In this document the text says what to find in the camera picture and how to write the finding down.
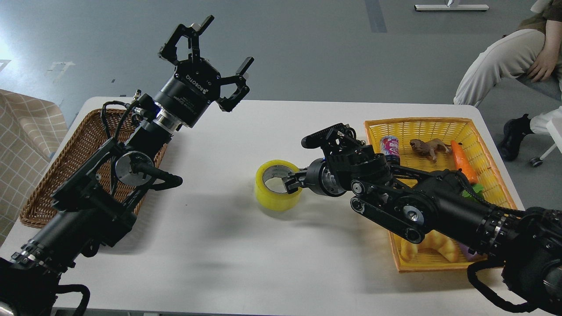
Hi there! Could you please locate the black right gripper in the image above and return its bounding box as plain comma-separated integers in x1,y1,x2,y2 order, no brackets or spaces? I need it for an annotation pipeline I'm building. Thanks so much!
283,158,347,197

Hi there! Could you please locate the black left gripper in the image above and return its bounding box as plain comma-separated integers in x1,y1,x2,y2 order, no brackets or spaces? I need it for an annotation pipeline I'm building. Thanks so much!
154,15,255,129

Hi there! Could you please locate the yellow tape roll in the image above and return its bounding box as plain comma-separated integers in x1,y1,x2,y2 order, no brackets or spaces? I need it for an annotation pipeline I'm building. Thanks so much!
254,160,301,212

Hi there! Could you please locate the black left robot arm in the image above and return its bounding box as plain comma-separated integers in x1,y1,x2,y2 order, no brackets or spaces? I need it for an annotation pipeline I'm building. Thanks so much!
0,15,254,316

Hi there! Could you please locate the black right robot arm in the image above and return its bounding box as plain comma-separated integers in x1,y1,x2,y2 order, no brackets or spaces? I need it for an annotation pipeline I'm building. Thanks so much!
282,123,562,316

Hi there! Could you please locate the soda can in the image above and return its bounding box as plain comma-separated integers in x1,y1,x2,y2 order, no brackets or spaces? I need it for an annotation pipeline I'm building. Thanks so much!
379,135,401,165

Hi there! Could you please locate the brown toy animal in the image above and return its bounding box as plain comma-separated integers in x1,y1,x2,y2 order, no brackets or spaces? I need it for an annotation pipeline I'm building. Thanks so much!
409,138,452,163

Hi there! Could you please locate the brown wicker basket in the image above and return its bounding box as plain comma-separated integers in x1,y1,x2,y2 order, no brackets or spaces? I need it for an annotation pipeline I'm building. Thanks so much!
19,108,183,228

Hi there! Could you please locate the toy croissant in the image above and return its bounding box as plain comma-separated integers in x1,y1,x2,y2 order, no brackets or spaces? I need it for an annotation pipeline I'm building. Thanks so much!
400,231,461,263

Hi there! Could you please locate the yellow plastic basket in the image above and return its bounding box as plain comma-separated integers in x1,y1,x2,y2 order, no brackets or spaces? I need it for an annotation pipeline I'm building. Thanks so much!
364,117,518,273

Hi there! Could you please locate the toy carrot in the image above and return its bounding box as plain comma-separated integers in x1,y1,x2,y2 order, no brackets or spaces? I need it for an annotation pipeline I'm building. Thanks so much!
451,140,484,198

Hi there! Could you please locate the beige checkered cloth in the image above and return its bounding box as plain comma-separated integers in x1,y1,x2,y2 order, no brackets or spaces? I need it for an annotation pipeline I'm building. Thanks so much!
0,90,68,243

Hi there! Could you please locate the purple sponge block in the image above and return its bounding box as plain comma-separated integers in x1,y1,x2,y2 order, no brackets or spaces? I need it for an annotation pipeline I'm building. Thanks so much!
458,244,486,262

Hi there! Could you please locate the white floor stand base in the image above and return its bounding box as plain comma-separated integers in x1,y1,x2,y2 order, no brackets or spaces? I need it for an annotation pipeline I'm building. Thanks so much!
414,0,490,12

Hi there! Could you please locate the black shoe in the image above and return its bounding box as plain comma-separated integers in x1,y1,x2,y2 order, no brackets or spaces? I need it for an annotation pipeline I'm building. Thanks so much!
497,113,534,162

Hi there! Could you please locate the seated person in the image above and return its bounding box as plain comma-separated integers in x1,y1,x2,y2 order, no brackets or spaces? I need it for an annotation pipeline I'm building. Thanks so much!
454,0,562,132

